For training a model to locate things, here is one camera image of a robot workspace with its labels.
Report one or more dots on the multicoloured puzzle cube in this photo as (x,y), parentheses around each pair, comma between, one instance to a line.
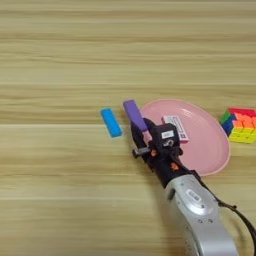
(242,128)

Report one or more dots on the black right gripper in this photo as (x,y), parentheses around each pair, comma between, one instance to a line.
(163,163)

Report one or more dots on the blue rectangular block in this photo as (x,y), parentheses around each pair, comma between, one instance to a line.
(111,122)

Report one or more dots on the pink round plate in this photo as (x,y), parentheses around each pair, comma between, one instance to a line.
(206,150)

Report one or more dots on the purple rectangular block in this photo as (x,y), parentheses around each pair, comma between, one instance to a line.
(135,113)

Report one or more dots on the white pink eraser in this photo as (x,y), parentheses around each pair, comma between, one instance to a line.
(181,128)

